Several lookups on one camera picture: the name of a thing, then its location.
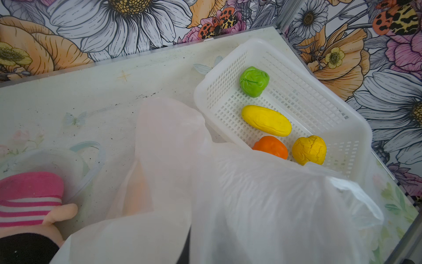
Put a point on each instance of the orange toy fruit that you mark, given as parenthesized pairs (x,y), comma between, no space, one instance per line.
(271,145)

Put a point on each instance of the yellow toy banana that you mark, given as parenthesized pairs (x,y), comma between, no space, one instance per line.
(267,120)

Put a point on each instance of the green toy fruit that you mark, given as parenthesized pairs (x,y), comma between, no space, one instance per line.
(254,81)

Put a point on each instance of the white plastic bag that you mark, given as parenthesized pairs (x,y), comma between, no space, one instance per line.
(222,204)

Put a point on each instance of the yellow toy fruit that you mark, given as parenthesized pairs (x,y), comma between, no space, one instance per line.
(309,149)

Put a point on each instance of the white perforated plastic basket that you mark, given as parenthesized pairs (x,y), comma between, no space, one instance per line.
(311,108)

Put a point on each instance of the plush doll pink striped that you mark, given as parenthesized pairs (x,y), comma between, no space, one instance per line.
(31,204)

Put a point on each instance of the aluminium corner post right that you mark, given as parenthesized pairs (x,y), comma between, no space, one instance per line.
(288,12)

